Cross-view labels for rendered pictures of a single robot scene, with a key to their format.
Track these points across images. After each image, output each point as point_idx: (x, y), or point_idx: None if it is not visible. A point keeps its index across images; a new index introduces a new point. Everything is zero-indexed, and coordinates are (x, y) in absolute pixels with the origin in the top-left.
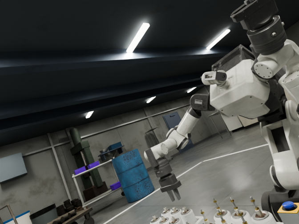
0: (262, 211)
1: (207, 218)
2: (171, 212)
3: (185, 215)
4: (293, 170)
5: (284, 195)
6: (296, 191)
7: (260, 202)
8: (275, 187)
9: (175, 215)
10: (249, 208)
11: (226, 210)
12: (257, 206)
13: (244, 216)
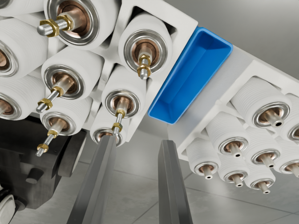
0: (5, 117)
1: (190, 168)
2: (248, 179)
3: (205, 158)
4: None
5: (29, 159)
6: (18, 162)
7: (117, 174)
8: (37, 175)
9: (232, 166)
10: (129, 170)
11: (96, 142)
12: (120, 170)
13: (43, 114)
